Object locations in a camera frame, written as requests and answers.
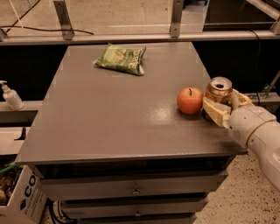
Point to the drawer knob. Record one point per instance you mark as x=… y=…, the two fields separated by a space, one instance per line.
x=136 y=192
x=137 y=213

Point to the green chip bag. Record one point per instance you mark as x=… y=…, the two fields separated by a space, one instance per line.
x=116 y=57

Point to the red apple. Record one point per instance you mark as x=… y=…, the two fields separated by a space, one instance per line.
x=189 y=100

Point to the left metal bracket post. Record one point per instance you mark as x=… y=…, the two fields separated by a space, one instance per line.
x=64 y=19

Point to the white pump bottle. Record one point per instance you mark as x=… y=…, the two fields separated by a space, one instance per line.
x=11 y=96

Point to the grey drawer cabinet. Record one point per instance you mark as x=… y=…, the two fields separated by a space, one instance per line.
x=99 y=133

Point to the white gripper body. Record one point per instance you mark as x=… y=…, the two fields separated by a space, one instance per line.
x=249 y=123

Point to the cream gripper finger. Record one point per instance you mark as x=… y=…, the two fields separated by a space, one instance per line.
x=218 y=112
x=238 y=99

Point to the right metal bracket post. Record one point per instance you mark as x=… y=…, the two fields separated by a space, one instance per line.
x=176 y=15

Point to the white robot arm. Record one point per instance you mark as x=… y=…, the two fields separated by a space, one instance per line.
x=265 y=144

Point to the white cardboard box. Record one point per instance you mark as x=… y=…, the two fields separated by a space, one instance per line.
x=27 y=202

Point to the metal bracket post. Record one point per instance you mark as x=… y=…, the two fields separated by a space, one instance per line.
x=176 y=15
x=64 y=19

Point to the orange soda can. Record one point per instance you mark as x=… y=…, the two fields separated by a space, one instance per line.
x=219 y=89

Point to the top drawer knob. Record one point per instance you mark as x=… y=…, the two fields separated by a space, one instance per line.
x=136 y=192

